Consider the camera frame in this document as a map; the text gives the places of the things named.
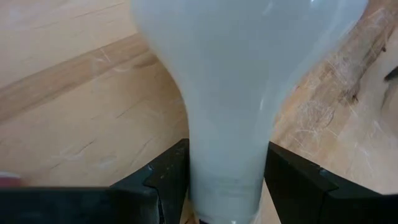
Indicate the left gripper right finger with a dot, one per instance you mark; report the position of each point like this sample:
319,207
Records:
326,202

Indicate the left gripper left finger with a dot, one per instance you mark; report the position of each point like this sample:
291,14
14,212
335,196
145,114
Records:
93,207

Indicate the large white reflector lightbulb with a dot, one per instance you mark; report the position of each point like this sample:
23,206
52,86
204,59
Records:
236,77

